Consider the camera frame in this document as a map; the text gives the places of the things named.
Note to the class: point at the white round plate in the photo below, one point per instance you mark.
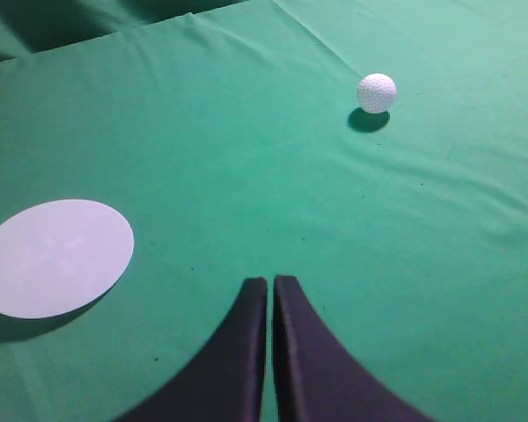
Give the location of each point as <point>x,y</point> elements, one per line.
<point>60,256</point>

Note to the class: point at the green table cloth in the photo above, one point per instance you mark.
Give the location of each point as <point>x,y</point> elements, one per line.
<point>233,142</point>

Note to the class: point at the green backdrop cloth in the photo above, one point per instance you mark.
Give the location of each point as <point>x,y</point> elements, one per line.
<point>28,27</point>

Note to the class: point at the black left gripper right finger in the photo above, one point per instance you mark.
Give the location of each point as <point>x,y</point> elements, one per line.
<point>316,378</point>

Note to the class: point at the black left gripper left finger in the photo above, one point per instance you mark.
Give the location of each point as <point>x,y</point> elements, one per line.
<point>224,380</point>

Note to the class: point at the white dimpled golf ball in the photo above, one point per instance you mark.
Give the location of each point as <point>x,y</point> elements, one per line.
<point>376,93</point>

